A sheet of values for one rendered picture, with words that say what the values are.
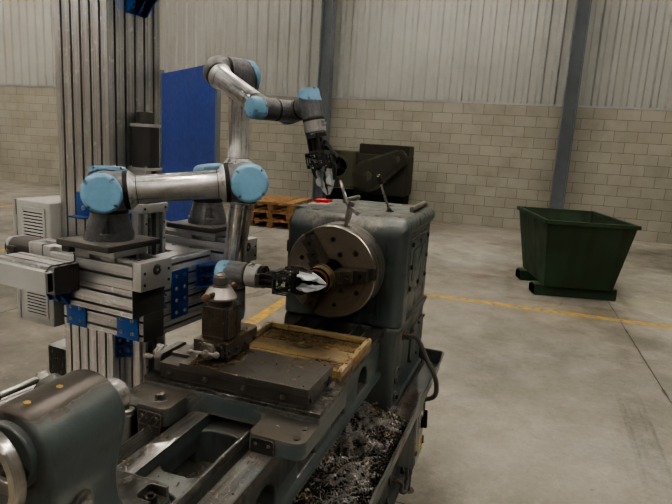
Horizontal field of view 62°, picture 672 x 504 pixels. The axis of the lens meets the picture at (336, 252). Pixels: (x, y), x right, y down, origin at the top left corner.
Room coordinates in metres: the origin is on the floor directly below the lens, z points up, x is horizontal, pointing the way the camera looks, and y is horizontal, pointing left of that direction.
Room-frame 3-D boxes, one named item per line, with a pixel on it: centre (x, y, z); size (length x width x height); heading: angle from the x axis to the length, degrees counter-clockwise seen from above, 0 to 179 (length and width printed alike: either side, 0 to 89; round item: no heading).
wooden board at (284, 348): (1.62, 0.09, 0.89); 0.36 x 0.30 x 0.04; 71
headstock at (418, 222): (2.27, -0.11, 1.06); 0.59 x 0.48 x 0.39; 161
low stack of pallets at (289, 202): (10.11, 1.02, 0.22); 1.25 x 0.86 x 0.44; 166
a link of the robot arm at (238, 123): (2.32, 0.42, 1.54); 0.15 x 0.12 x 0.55; 132
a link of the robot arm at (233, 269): (1.76, 0.32, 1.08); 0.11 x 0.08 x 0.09; 71
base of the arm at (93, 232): (1.78, 0.73, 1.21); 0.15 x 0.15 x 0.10
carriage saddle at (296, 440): (1.25, 0.22, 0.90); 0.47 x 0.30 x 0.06; 71
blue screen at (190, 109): (8.29, 2.60, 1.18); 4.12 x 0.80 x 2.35; 35
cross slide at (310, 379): (1.30, 0.22, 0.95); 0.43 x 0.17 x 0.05; 71
